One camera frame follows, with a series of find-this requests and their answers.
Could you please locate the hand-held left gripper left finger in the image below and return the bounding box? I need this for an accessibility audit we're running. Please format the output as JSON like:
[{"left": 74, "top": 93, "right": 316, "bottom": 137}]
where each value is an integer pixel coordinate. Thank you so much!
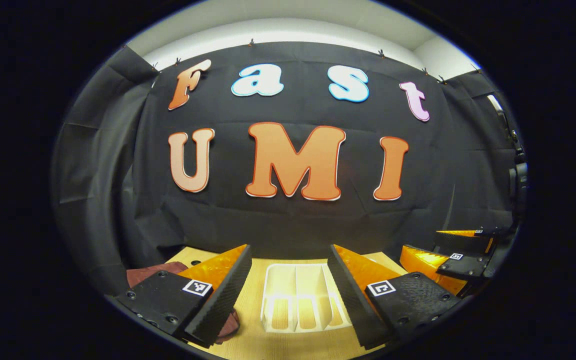
[{"left": 114, "top": 244, "right": 253, "bottom": 349}]

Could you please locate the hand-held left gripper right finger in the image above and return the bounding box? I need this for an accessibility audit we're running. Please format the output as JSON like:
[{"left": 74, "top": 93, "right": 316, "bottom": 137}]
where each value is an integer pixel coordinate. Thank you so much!
[{"left": 327, "top": 244, "right": 462, "bottom": 351}]

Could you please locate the white bookshelf rack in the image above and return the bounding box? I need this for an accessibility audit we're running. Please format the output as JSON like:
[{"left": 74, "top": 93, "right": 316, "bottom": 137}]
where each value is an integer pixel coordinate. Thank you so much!
[{"left": 259, "top": 262, "right": 354, "bottom": 334}]

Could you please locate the maroon schoolbag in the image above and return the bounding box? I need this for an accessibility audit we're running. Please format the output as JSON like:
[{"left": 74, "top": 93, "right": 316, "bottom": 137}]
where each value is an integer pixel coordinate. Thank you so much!
[{"left": 126, "top": 261, "right": 241, "bottom": 345}]

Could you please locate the black equipment stand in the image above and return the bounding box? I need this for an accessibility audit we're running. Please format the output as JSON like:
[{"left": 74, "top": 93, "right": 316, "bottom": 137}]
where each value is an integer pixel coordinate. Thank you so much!
[{"left": 488, "top": 94, "right": 529, "bottom": 211}]

